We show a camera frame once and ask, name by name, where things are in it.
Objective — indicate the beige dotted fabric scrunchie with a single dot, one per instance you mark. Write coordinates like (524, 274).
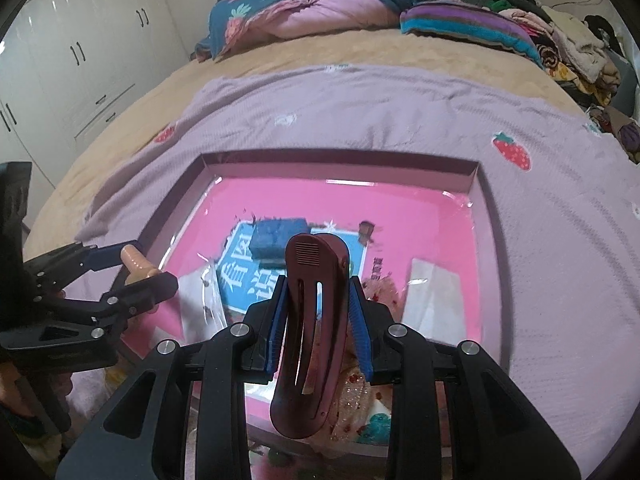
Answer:
(382, 292)

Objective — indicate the pink shallow cardboard box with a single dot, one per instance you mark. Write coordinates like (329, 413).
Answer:
(400, 220)

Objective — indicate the purple printed blanket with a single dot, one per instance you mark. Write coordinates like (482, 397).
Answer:
(550, 260)

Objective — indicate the clear plastic packet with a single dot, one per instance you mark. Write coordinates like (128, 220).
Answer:
(197, 300)
(435, 290)

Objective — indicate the ice cream cone hair clip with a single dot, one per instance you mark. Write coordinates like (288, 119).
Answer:
(137, 267)

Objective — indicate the striped pillow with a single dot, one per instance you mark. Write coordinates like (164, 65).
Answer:
(465, 25)

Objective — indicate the blue and pink quilt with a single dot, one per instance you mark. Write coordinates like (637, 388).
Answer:
(320, 15)

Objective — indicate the beige bed sheet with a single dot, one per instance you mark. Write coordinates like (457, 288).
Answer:
(125, 110)

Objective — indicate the maroon snap hair clip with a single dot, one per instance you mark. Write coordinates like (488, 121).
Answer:
(310, 270)

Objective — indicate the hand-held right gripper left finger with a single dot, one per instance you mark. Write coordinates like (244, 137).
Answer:
(277, 325)

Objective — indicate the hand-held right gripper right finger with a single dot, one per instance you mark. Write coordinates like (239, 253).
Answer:
(360, 330)

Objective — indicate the white wardrobe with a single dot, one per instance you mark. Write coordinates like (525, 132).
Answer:
(75, 25)

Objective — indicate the person's left hand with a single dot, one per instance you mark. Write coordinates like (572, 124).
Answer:
(15, 385)

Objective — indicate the pile of clothes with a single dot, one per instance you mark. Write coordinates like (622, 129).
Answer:
(575, 50)

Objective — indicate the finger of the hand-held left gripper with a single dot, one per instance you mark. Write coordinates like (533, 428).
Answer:
(150, 290)
(107, 256)

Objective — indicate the small blue fabric ornament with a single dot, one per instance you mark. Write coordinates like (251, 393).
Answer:
(275, 237)

